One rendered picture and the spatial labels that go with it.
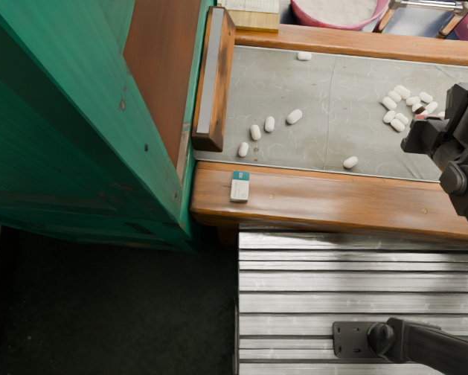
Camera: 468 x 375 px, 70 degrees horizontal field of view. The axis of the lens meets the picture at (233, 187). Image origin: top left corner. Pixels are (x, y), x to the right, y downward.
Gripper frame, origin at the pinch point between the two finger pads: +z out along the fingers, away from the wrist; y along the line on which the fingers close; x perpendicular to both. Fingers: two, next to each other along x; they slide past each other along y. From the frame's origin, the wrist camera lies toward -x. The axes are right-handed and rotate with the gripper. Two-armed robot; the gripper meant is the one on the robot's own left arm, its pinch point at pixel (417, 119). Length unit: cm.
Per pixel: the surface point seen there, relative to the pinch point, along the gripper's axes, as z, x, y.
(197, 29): 5.3, -12.1, 46.0
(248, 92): 10.3, 1.3, 34.7
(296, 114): 4.5, 3.3, 23.7
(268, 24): 20.1, -11.8, 31.6
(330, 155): -0.2, 10.1, 15.3
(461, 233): -13.2, 17.8, -10.6
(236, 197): -12.7, 14.7, 35.0
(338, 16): 29.4, -13.8, 13.9
